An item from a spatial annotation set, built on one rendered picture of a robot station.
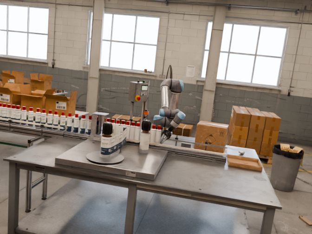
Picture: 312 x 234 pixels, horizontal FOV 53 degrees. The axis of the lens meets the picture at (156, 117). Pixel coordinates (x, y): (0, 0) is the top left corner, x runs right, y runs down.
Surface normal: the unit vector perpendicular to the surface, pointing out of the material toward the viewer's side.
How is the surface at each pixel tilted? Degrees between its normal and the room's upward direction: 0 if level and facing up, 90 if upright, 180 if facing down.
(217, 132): 90
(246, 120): 90
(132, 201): 90
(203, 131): 90
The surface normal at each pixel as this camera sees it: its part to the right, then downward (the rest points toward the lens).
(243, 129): -0.14, 0.12
